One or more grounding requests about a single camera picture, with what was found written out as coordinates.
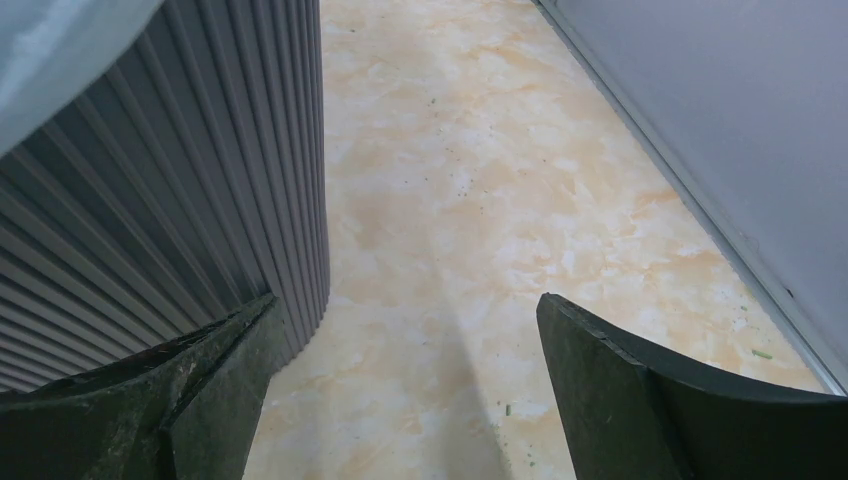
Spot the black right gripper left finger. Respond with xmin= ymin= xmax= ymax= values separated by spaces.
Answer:
xmin=1 ymin=295 xmax=285 ymax=479

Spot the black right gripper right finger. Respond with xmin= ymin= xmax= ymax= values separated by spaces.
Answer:
xmin=536 ymin=293 xmax=847 ymax=479

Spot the grey ribbed trash bin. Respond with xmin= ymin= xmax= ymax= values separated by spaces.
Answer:
xmin=1 ymin=1 xmax=330 ymax=392

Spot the light blue bin liner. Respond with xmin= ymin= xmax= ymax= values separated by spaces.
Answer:
xmin=1 ymin=0 xmax=161 ymax=154

